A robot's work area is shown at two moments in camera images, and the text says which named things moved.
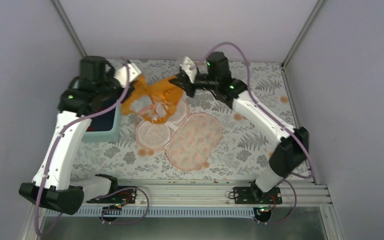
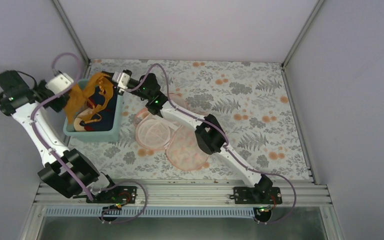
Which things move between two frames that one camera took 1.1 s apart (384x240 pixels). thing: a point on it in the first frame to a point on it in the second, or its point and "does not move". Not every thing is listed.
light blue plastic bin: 108,135 does not move
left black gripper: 129,88 to 58,107
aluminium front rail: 211,194 does not move
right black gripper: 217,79 to 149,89
